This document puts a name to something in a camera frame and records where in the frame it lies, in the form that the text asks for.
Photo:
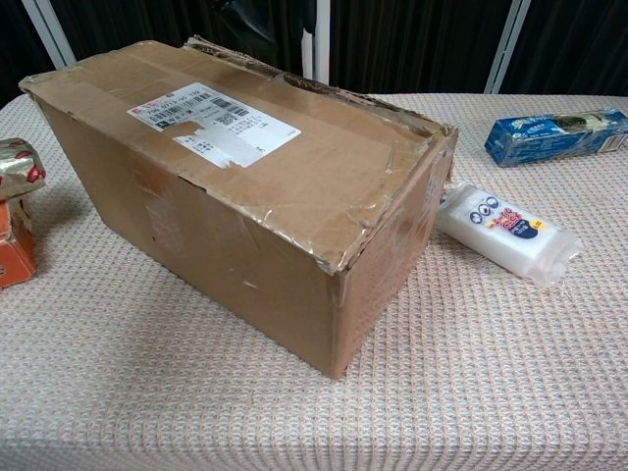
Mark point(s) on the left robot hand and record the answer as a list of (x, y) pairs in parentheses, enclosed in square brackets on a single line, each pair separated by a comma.
[(299, 15)]

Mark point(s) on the large brown cardboard box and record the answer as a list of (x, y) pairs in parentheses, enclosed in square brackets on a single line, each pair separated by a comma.
[(221, 221)]

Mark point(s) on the black pleated curtain panel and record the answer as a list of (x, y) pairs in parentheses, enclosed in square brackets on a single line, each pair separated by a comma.
[(172, 19), (579, 44), (417, 44), (15, 49)]

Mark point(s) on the blue cookie box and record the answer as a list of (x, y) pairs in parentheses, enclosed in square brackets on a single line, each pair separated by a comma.
[(549, 140)]

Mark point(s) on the white tissue pack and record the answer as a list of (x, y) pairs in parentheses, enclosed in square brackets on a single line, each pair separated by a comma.
[(505, 235)]

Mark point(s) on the gold red patterned snack box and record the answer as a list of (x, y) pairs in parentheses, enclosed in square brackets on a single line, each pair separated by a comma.
[(17, 169)]

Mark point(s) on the orange snack box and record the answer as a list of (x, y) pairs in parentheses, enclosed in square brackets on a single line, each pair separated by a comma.
[(15, 255)]

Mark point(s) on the beige woven tablecloth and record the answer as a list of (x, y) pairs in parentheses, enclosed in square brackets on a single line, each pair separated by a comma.
[(441, 368)]

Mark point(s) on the white frame post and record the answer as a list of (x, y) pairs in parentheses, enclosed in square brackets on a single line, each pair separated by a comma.
[(46, 29), (507, 44), (321, 49)]

